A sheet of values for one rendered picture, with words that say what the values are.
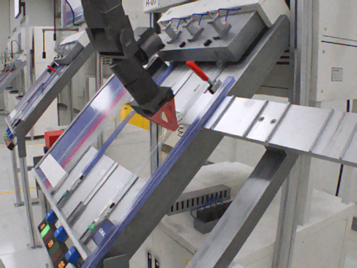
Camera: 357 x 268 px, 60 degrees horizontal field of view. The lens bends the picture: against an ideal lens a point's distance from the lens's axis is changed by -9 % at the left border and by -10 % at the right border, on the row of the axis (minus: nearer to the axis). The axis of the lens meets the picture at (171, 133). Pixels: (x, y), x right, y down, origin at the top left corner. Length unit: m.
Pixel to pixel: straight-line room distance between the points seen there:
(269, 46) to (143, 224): 0.48
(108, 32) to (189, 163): 0.30
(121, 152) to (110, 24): 1.67
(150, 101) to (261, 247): 0.50
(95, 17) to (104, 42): 0.05
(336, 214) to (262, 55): 0.66
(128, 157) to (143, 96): 1.58
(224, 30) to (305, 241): 0.68
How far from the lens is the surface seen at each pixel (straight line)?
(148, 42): 0.72
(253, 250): 0.93
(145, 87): 0.69
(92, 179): 0.89
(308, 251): 1.16
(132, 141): 2.25
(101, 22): 0.62
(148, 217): 0.67
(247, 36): 0.81
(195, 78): 0.87
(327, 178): 2.59
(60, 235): 0.85
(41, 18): 9.58
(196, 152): 0.69
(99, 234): 0.64
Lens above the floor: 1.09
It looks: 11 degrees down
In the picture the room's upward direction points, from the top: straight up
